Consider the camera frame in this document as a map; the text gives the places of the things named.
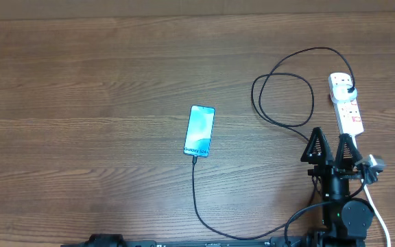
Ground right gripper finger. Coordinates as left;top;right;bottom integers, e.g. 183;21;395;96
335;134;363;170
300;127;334;165

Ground black charging cable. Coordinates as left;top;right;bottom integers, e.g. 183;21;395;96
191;46;357;241

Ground Galaxy smartphone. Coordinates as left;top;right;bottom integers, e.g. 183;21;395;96
183;105;215;157

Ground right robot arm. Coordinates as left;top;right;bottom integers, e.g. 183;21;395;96
300;127;374;246

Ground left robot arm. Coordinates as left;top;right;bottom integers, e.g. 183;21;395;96
84;234;126;247

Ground white charger adapter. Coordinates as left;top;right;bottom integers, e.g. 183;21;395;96
330;84;357;104

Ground white power strip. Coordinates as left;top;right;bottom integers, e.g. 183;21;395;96
328;73;364;136

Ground white power strip cord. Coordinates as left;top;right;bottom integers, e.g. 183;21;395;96
350;134;392;247

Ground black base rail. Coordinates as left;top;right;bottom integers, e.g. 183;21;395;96
61;236;366;247

